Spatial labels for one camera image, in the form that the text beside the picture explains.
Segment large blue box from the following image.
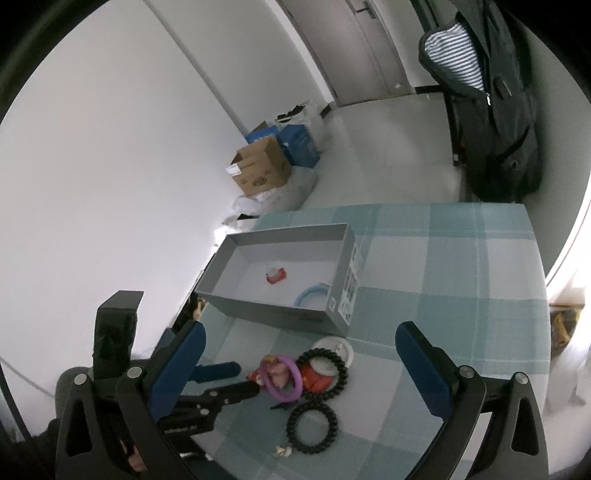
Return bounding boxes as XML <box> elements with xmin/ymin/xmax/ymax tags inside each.
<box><xmin>277</xmin><ymin>124</ymin><xmax>321</xmax><ymax>167</ymax></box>

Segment teal plaid tablecloth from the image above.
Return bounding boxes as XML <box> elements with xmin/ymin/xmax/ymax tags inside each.
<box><xmin>185</xmin><ymin>203</ymin><xmax>552</xmax><ymax>480</ymax></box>

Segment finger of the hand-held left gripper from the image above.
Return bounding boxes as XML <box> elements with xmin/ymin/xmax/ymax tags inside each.
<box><xmin>157</xmin><ymin>381</ymin><xmax>260</xmax><ymax>435</ymax></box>
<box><xmin>194</xmin><ymin>362</ymin><xmax>242</xmax><ymax>385</ymax></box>

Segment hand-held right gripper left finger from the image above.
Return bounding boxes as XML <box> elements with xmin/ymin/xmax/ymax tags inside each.
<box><xmin>55</xmin><ymin>318</ymin><xmax>207</xmax><ymax>480</ymax></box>

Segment crumpled white plastic bags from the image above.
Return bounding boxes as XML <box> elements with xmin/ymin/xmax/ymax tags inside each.
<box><xmin>222</xmin><ymin>166</ymin><xmax>319</xmax><ymax>232</ymax></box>

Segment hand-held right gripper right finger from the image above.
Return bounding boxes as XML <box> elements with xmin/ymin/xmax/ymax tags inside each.
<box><xmin>396</xmin><ymin>320</ymin><xmax>550</xmax><ymax>480</ymax></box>

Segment pink toy charm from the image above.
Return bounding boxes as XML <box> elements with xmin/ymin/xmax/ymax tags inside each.
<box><xmin>249</xmin><ymin>357</ymin><xmax>291</xmax><ymax>388</ymax></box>

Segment white plastic bag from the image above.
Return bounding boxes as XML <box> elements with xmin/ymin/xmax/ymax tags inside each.
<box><xmin>277</xmin><ymin>102</ymin><xmax>328</xmax><ymax>144</ymax></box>

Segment purple ring bracelet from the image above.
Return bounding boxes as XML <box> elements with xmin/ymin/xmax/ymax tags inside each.
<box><xmin>259</xmin><ymin>354</ymin><xmax>304</xmax><ymax>401</ymax></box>

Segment grey cardboard box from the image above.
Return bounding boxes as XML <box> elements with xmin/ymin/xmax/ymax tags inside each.
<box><xmin>194</xmin><ymin>224</ymin><xmax>361</xmax><ymax>337</ymax></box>

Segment light blue ring bracelet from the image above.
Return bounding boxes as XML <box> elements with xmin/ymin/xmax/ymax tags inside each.
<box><xmin>294</xmin><ymin>281</ymin><xmax>331</xmax><ymax>308</ymax></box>

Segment dark jacket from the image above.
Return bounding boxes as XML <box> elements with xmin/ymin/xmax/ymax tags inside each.
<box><xmin>418</xmin><ymin>0</ymin><xmax>543</xmax><ymax>204</ymax></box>

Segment brown cardboard box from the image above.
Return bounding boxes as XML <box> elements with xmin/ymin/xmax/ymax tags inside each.
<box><xmin>226</xmin><ymin>136</ymin><xmax>293</xmax><ymax>197</ymax></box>

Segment yellow brown bag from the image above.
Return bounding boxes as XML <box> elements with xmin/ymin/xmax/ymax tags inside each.
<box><xmin>549</xmin><ymin>305</ymin><xmax>578</xmax><ymax>356</ymax></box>

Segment white door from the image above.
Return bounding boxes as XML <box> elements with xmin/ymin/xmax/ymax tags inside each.
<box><xmin>318</xmin><ymin>0</ymin><xmax>411</xmax><ymax>104</ymax></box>

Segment small blue box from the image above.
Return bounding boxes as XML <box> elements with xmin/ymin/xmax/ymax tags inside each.
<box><xmin>246</xmin><ymin>122</ymin><xmax>280</xmax><ymax>145</ymax></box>

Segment striped shirt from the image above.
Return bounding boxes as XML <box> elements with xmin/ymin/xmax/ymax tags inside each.
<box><xmin>424</xmin><ymin>21</ymin><xmax>485</xmax><ymax>90</ymax></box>

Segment white round badge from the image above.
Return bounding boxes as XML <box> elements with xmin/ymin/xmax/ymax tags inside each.
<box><xmin>311</xmin><ymin>336</ymin><xmax>355</xmax><ymax>370</ymax></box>

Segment black bead bracelet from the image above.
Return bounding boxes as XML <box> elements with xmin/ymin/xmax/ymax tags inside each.
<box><xmin>286</xmin><ymin>402</ymin><xmax>339</xmax><ymax>454</ymax></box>
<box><xmin>295</xmin><ymin>348</ymin><xmax>348</xmax><ymax>397</ymax></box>

